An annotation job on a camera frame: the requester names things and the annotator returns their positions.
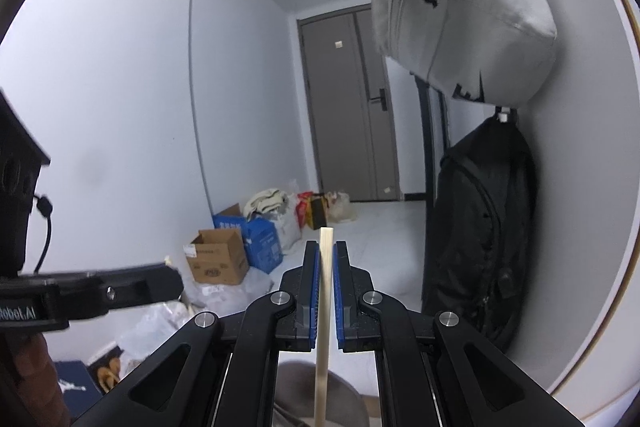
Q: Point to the brown cardboard box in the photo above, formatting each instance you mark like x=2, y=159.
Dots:
x=217, y=262

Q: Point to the white woven sack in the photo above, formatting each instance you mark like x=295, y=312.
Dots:
x=287, y=227

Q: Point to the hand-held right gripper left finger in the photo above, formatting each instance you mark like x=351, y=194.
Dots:
x=314, y=287

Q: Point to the red bag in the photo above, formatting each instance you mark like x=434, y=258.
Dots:
x=302, y=207

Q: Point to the grey door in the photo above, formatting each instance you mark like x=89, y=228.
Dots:
x=345, y=117

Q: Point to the person's left hand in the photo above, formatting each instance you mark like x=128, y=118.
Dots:
x=25, y=382

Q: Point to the beige folded cloth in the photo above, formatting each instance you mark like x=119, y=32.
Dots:
x=265, y=202

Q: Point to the dark blue shoe box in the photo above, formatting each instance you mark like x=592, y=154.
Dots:
x=75, y=389

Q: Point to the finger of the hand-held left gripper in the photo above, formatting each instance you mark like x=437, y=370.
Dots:
x=130, y=287

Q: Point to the tan brown shoe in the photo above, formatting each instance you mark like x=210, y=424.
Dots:
x=110, y=374

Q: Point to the black backpack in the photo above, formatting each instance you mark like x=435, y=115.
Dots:
x=475, y=232

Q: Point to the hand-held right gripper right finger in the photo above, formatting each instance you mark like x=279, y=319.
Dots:
x=340, y=292

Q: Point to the wall hook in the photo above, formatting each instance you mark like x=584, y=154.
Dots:
x=505, y=114

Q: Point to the single wooden chopstick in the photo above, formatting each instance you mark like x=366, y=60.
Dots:
x=326, y=257

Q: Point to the light grey hanging bag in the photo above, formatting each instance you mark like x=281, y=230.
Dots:
x=465, y=22

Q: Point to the white grey utensil holder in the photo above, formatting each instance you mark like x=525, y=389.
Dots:
x=295, y=387

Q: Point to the blue cardboard box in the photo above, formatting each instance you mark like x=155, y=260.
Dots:
x=262, y=242

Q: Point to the translucent plastic bag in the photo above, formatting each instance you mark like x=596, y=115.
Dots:
x=342, y=207

